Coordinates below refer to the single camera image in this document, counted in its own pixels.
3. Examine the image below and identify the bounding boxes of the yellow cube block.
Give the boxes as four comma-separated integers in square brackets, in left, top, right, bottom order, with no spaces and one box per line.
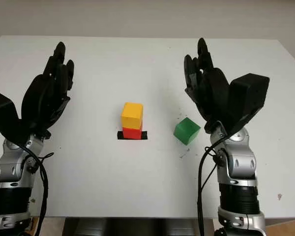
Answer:
[120,102,144,130]

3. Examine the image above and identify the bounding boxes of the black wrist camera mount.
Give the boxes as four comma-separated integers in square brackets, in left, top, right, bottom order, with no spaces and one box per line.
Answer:
[0,91,24,145]
[227,73,270,135]

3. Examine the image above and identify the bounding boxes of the red cube block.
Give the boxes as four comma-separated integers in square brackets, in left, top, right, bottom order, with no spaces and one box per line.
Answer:
[122,126,142,140]

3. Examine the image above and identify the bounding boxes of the black tape strip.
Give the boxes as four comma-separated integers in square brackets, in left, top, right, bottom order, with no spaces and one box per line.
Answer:
[117,131,148,141]

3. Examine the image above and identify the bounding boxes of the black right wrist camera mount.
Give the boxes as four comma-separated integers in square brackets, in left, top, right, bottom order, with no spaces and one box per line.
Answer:
[227,73,270,135]

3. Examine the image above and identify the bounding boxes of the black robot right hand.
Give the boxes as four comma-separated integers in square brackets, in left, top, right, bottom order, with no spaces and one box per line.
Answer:
[183,37,234,135]

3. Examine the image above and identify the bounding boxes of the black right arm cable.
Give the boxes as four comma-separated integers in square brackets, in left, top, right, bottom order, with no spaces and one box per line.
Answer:
[196,144,219,236]

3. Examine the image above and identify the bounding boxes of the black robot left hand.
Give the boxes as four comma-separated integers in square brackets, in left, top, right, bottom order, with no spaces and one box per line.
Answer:
[21,41,75,138]

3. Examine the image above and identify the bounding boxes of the green cube block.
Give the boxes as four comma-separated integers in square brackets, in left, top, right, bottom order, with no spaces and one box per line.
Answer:
[173,117,202,146]

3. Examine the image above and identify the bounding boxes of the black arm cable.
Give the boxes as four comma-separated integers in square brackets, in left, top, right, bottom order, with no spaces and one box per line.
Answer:
[196,144,219,236]
[14,144,55,236]

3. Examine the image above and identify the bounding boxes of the dark robot torso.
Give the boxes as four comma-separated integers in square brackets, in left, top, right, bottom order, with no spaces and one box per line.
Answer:
[63,217,213,236]

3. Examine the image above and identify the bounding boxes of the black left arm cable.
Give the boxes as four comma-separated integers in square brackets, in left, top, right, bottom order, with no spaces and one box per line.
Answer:
[14,144,55,236]

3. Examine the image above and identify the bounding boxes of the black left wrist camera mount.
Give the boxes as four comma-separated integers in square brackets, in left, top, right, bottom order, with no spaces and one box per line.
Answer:
[0,91,24,145]

